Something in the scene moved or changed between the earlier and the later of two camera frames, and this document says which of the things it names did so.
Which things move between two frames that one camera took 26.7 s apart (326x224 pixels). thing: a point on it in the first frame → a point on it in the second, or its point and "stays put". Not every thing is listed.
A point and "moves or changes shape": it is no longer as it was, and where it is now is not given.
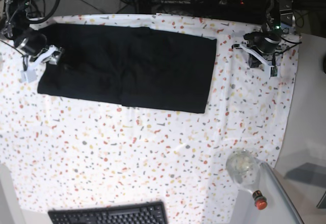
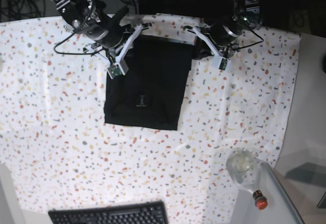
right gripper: x=264 y=42 → x=224 y=35
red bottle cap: x=260 y=201 stays put
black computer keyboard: x=147 y=213 stays put
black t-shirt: x=141 y=67 moves or changes shape
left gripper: x=33 y=41 → x=106 y=30
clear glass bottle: x=244 y=166 stays put
